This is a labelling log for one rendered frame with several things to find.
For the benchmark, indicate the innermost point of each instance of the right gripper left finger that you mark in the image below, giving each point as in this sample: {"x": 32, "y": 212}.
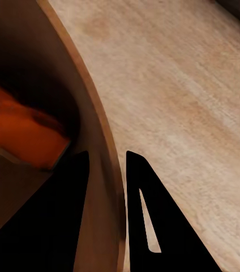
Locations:
{"x": 43, "y": 234}

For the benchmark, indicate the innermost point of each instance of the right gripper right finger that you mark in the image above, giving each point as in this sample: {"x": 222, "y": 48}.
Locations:
{"x": 182, "y": 249}

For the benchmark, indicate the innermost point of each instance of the trash can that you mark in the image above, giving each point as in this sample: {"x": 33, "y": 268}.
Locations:
{"x": 40, "y": 59}

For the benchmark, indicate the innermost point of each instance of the can of soda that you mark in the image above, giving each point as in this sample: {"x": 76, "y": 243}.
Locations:
{"x": 31, "y": 132}

